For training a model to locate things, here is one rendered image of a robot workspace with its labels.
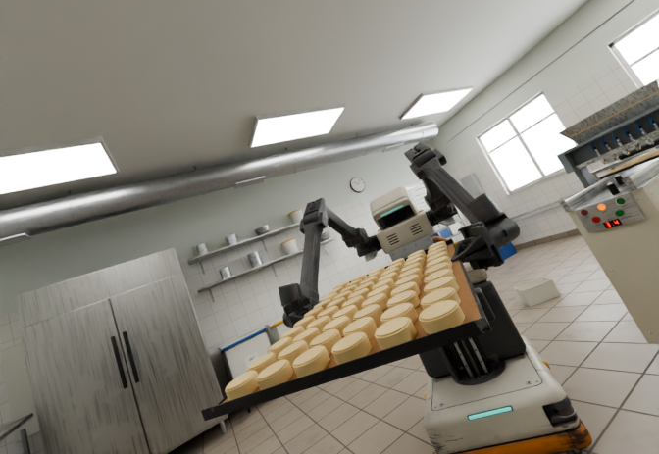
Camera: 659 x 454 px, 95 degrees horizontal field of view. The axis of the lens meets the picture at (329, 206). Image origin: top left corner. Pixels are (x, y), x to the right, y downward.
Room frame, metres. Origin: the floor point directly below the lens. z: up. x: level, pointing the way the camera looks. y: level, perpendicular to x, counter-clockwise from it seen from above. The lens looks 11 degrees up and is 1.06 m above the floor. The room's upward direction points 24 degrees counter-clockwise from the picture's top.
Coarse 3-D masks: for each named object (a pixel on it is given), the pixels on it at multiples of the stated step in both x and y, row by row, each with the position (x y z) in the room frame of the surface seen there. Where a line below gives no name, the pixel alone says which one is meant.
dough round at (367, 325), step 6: (366, 318) 0.49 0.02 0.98; (372, 318) 0.48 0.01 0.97; (354, 324) 0.48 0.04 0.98; (360, 324) 0.47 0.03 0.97; (366, 324) 0.46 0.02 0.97; (372, 324) 0.46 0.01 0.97; (348, 330) 0.46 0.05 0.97; (354, 330) 0.46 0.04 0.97; (360, 330) 0.45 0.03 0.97; (366, 330) 0.45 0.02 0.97; (372, 330) 0.46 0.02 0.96; (372, 336) 0.46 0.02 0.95
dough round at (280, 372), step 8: (280, 360) 0.48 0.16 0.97; (272, 368) 0.46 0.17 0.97; (280, 368) 0.44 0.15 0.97; (288, 368) 0.45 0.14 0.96; (264, 376) 0.44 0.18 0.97; (272, 376) 0.44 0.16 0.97; (280, 376) 0.44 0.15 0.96; (288, 376) 0.45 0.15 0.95; (264, 384) 0.44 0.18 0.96; (272, 384) 0.44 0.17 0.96
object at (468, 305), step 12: (456, 264) 0.64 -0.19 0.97; (456, 276) 0.56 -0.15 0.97; (420, 288) 0.59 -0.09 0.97; (468, 288) 0.47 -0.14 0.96; (420, 300) 0.52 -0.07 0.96; (468, 300) 0.43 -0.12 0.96; (420, 312) 0.47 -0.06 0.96; (468, 312) 0.39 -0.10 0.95; (420, 324) 0.42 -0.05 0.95; (420, 336) 0.39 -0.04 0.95; (372, 348) 0.42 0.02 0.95
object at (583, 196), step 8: (632, 168) 2.25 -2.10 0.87; (640, 168) 2.32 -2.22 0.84; (624, 176) 2.16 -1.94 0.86; (600, 184) 1.97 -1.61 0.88; (584, 192) 1.85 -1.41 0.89; (592, 192) 1.90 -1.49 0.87; (600, 192) 1.94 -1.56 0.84; (568, 200) 1.75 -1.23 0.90; (576, 200) 1.79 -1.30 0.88; (584, 200) 1.83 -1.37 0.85; (568, 208) 1.74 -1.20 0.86
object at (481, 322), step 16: (448, 240) 0.90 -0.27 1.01; (464, 272) 0.56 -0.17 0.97; (480, 304) 0.39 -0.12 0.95; (480, 320) 0.33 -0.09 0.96; (432, 336) 0.35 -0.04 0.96; (448, 336) 0.34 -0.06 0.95; (464, 336) 0.34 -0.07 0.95; (384, 352) 0.36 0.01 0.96; (400, 352) 0.36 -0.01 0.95; (416, 352) 0.35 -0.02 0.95; (336, 368) 0.38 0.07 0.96; (352, 368) 0.38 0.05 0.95; (368, 368) 0.37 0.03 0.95; (288, 384) 0.41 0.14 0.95; (304, 384) 0.40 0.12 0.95; (224, 400) 0.49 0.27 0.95; (240, 400) 0.43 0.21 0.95; (256, 400) 0.42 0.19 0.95; (208, 416) 0.45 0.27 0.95
